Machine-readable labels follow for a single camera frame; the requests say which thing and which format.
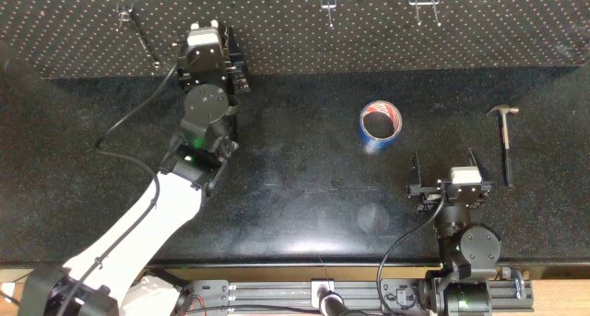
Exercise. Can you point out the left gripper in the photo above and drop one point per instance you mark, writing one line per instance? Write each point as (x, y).
(203, 65)

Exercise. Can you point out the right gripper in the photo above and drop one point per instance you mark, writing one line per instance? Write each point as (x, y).
(461, 194)

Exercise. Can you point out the wrench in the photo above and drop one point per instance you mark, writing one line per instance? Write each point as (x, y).
(157, 64)

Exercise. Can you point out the roll of blue tape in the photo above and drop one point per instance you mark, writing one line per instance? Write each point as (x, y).
(369, 138)

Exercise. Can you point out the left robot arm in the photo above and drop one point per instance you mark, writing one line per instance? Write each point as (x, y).
(152, 219)

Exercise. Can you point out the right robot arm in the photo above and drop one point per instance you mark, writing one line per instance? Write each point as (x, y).
(477, 247)

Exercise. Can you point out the black pegboard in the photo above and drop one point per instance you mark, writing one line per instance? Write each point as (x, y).
(369, 39)

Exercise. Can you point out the hammer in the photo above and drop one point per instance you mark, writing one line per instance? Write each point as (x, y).
(505, 136)

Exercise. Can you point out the metal hook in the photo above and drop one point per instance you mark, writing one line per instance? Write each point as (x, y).
(328, 5)
(424, 3)
(124, 6)

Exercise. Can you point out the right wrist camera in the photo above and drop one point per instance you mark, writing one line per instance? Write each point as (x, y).
(465, 174)

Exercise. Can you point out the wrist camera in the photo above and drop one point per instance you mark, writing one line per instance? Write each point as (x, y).
(465, 174)
(204, 37)

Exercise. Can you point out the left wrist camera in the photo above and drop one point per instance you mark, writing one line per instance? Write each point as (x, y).
(204, 37)

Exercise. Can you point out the mounting rail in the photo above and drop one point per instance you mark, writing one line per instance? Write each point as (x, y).
(276, 290)

